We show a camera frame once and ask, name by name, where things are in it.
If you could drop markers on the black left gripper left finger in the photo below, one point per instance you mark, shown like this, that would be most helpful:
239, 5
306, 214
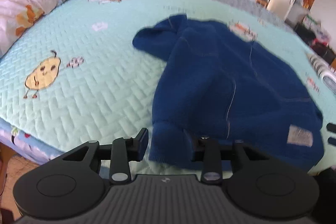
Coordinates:
122, 152

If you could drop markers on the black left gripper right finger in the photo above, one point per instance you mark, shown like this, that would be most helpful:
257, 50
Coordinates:
208, 151

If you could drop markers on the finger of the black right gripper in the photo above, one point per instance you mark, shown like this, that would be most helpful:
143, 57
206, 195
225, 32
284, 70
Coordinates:
331, 127
331, 141

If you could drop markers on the blue knit sweater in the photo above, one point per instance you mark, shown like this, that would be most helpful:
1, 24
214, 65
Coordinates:
217, 85

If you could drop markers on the striped white folded towel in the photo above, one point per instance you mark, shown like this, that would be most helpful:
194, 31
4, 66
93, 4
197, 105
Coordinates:
324, 72

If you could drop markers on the light green quilted bee blanket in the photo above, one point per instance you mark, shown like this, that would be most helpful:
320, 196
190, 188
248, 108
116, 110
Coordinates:
75, 75

